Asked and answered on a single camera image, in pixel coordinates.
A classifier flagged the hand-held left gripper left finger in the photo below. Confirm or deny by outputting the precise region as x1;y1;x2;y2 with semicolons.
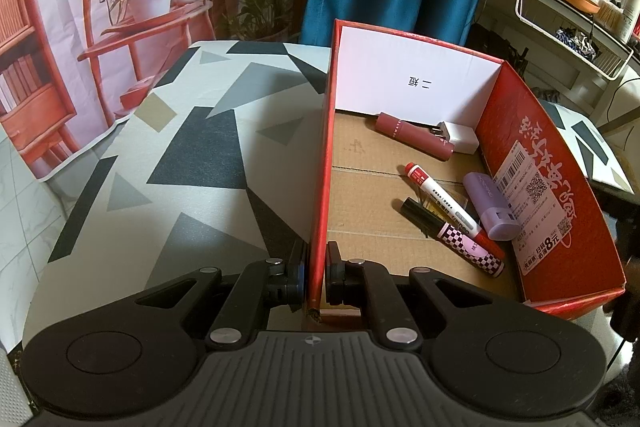
135;239;310;350

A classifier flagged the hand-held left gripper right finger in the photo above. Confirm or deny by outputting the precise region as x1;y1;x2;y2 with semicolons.
325;242;506;350

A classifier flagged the checkered pen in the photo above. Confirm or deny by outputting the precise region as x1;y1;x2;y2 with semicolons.
400;197;506;279

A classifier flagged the red and white marker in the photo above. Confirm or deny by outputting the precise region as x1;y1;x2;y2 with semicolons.
404;162;506;263

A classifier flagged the dark red tube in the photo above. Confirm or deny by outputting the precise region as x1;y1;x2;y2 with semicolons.
375;112;456;162

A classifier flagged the purple card packet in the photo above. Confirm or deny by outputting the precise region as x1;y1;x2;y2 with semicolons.
462;172;518;242

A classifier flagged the red cardboard box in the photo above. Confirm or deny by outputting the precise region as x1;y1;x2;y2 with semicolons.
306;19;628;323

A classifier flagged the cotton swab container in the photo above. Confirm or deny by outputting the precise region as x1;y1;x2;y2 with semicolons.
597;0;628;42

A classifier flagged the white wire basket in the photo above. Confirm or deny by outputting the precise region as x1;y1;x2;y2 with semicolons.
514;0;633;82

